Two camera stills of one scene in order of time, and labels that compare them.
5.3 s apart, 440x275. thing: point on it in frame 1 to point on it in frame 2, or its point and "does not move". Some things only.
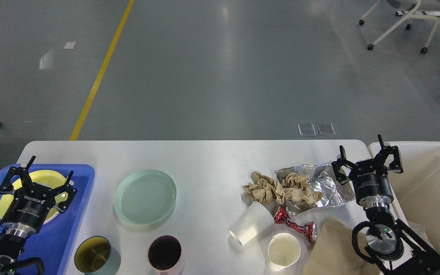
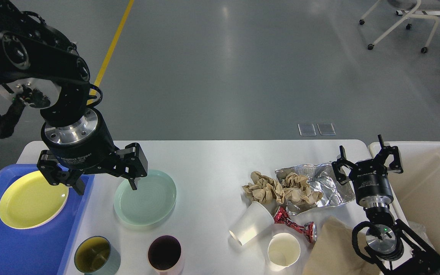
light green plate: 144,197 does not move
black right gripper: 370,178 does not move
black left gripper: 26,212 to 84,146
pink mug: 165,255 does not move
